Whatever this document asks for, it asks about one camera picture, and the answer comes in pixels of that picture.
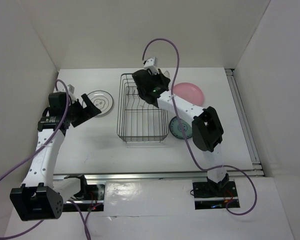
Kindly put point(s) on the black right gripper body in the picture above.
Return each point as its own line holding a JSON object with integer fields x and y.
{"x": 158, "y": 79}

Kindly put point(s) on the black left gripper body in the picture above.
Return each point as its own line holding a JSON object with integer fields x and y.
{"x": 77, "y": 114}

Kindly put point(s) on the white plate dark rim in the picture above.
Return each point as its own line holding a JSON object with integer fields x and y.
{"x": 102, "y": 100}

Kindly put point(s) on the clear glass plate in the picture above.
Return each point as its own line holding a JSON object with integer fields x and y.
{"x": 166, "y": 74}

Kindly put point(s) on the pink plastic plate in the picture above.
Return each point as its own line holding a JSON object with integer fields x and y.
{"x": 189, "y": 92}

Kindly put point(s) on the blue patterned small plate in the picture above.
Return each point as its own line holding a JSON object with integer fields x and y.
{"x": 177, "y": 129}

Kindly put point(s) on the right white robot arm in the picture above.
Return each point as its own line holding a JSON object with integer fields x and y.
{"x": 207, "y": 130}

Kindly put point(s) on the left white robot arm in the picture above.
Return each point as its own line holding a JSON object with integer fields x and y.
{"x": 38, "y": 198}

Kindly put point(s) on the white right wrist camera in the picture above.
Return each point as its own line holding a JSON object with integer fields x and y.
{"x": 151, "y": 65}

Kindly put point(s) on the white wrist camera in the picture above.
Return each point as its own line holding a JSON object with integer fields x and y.
{"x": 71, "y": 89}
{"x": 151, "y": 65}

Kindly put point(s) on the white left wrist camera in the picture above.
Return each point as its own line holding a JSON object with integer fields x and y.
{"x": 71, "y": 89}

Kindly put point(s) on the grey wire dish rack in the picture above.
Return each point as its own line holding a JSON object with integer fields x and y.
{"x": 137, "y": 120}

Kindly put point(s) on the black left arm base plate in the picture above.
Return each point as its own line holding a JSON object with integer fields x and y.
{"x": 94, "y": 192}

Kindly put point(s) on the aluminium table edge rail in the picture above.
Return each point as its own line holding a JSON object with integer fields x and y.
{"x": 100, "y": 178}

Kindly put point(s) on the aluminium side rail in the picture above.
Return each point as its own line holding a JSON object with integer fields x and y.
{"x": 257, "y": 169}

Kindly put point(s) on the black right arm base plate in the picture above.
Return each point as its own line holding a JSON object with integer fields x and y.
{"x": 203, "y": 190}

